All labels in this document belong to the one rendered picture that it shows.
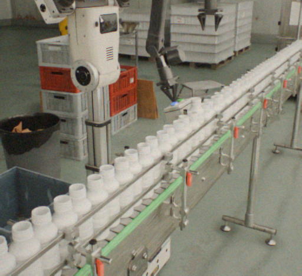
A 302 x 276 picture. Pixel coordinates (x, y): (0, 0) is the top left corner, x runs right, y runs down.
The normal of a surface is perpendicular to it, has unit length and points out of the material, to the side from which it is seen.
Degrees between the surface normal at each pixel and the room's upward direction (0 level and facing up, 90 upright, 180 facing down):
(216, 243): 0
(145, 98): 101
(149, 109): 98
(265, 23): 90
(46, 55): 90
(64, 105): 90
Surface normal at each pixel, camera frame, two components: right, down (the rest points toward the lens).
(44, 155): 0.64, 0.32
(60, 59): -0.37, 0.32
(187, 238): 0.00, -0.94
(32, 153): 0.29, 0.38
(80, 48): -0.48, 0.47
